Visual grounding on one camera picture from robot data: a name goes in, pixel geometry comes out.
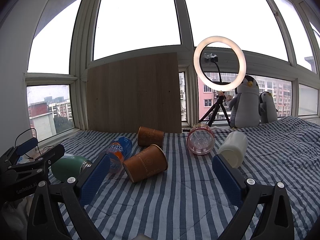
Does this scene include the front brown paper cup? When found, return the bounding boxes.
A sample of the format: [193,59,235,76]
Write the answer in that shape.
[123,144,168,183]

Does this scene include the brown paper cup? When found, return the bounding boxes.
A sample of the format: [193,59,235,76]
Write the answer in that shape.
[123,144,168,183]
[138,126,164,147]

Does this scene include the rear brown paper cup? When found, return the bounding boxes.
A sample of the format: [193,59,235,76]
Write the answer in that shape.
[138,126,164,147]

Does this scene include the white plastic cup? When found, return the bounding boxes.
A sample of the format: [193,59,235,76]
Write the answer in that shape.
[217,131,248,168]

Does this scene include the pink transparent plastic cup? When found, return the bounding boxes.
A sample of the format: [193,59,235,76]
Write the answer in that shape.
[187,123,215,155]

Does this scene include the green metal flask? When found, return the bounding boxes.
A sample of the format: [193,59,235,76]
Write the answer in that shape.
[51,154,92,182]

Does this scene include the orange soda plastic bottle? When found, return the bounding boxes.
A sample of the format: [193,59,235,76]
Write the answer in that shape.
[106,137,132,173]

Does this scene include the blue white striped quilt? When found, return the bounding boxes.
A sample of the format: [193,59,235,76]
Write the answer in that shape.
[47,115,320,240]

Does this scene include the wooden board panel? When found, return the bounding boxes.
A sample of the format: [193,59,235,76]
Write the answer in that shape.
[86,53,182,133]

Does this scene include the small grey penguin plush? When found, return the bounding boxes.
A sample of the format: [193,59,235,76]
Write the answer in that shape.
[259,92,278,124]

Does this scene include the large grey penguin plush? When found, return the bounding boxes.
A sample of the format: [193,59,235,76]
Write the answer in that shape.
[229,75,260,128]

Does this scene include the black tripod stand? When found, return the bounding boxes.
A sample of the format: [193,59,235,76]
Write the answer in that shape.
[199,91,230,127]

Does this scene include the black phone holder gooseneck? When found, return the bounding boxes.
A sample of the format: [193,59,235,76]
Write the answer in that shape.
[203,53,226,85]

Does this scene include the black cable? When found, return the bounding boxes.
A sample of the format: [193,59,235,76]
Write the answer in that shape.
[14,127,54,159]

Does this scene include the white ring light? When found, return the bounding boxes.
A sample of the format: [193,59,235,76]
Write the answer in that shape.
[193,36,247,91]

